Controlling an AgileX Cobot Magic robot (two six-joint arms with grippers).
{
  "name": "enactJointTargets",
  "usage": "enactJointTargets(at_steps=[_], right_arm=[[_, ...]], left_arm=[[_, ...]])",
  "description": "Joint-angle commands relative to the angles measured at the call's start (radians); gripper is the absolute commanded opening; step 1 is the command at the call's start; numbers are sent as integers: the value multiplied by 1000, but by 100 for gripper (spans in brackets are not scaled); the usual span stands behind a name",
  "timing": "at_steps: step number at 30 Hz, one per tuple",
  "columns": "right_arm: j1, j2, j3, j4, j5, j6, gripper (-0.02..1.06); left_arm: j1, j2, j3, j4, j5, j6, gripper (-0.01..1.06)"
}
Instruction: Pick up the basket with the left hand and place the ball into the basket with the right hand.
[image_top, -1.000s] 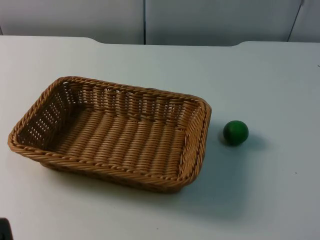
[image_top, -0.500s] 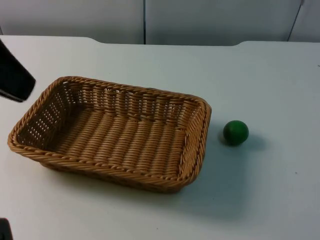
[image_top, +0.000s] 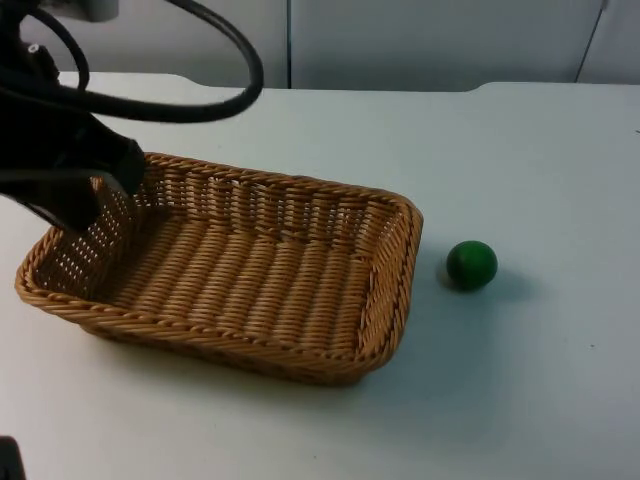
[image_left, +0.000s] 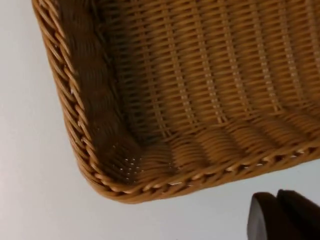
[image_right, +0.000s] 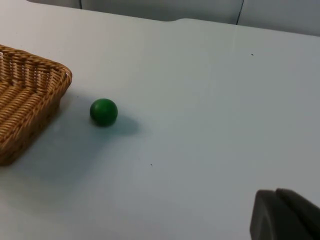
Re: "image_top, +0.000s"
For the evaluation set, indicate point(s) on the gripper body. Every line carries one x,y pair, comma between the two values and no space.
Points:
45,145

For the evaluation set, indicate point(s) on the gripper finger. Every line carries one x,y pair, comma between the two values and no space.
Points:
131,167
75,205

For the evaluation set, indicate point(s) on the pale brown wicker basket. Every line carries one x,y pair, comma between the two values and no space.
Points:
250,280

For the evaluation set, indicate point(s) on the green ball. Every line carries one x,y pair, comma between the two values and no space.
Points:
472,265

